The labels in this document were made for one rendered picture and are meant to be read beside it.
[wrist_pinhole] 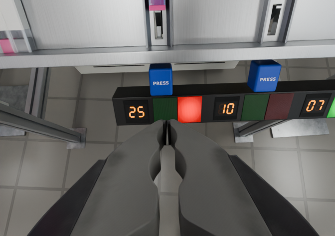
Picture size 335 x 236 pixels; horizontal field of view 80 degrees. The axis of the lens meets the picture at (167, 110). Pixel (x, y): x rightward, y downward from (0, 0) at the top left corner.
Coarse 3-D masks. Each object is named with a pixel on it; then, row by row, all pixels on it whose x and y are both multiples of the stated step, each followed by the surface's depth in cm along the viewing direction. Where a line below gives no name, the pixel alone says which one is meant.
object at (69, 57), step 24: (72, 48) 20; (96, 48) 20; (120, 48) 19; (144, 48) 19; (168, 48) 19; (192, 48) 18; (216, 48) 18; (240, 48) 18; (264, 48) 18; (288, 48) 18; (312, 48) 18
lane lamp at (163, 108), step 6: (156, 102) 24; (162, 102) 24; (168, 102) 24; (174, 102) 24; (156, 108) 25; (162, 108) 25; (168, 108) 25; (174, 108) 25; (156, 114) 25; (162, 114) 25; (168, 114) 25; (174, 114) 25; (156, 120) 25
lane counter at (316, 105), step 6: (306, 96) 24; (312, 96) 24; (318, 96) 24; (324, 96) 24; (330, 96) 24; (306, 102) 25; (312, 102) 25; (318, 102) 25; (324, 102) 25; (306, 108) 25; (312, 108) 25; (318, 108) 25; (324, 108) 25; (300, 114) 25; (306, 114) 25; (312, 114) 25; (318, 114) 25
